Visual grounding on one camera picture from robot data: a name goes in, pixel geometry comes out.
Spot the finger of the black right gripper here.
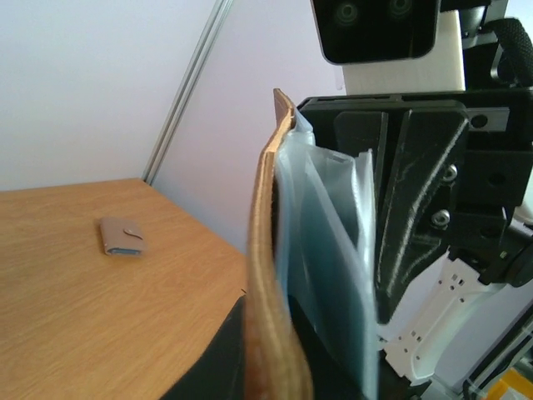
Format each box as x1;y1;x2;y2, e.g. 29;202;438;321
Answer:
334;111;388;188

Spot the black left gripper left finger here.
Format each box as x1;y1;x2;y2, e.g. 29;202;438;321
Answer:
162;297;245;400

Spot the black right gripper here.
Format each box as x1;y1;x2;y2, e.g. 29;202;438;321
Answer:
299;89;532;324

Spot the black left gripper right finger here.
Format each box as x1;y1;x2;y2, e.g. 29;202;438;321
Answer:
288;296;366;400

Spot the brown leather card holder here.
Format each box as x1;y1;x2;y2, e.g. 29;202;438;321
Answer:
245;87;382;400

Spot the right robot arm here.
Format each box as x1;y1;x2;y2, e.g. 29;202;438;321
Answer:
299;1;532;399

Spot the taupe leather card holder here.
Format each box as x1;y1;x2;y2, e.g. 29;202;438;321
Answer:
99;217;146;256

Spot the yellow bin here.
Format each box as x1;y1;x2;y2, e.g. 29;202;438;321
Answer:
484;368;533;400

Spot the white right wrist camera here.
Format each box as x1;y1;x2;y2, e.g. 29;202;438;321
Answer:
311;0;466;95

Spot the aluminium frame post right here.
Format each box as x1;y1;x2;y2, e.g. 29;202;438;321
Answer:
142;0;233;185

